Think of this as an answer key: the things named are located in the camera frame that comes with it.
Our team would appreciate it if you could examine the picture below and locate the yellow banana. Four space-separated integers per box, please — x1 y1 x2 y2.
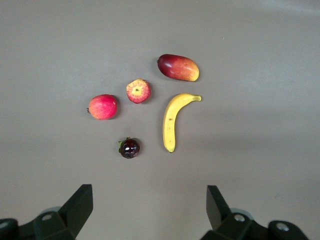
162 93 202 154

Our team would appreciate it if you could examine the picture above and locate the red yellow striped apple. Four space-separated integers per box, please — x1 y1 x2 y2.
126 78 152 105

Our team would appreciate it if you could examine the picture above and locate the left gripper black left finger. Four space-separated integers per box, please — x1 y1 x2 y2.
0 184 94 240

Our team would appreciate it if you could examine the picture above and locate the brown table cover mat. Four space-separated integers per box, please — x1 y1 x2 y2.
0 0 320 240

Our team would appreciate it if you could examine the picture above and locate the pink red round fruit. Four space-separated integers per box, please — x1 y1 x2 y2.
86 93 118 121

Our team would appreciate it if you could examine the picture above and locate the dark purple mangosteen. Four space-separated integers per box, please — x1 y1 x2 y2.
118 136 141 159

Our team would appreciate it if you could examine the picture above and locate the red yellow mango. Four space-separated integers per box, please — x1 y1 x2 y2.
156 53 200 82

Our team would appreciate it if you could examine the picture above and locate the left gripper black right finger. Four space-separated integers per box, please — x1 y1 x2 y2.
199 185 311 240

